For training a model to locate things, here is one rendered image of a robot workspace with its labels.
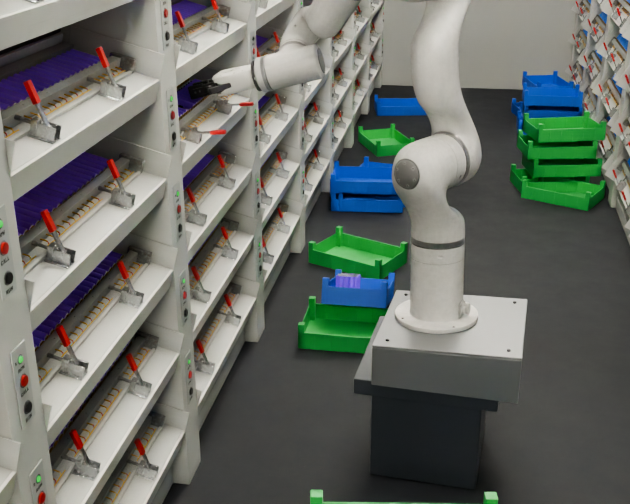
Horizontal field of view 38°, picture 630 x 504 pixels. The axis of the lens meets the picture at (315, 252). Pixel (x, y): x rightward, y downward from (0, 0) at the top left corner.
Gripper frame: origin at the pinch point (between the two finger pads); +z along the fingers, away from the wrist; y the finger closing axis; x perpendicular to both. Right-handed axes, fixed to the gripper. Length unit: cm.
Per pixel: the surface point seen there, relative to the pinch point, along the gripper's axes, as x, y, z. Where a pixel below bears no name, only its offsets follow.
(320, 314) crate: 84, -41, -2
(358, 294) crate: 76, -35, -17
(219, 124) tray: 8.5, 5.4, -4.2
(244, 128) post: 16.5, -23.1, -0.8
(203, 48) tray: -10.9, 15.2, -9.3
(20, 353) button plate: 13, 112, -4
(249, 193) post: 35.0, -23.1, 3.3
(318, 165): 64, -146, 12
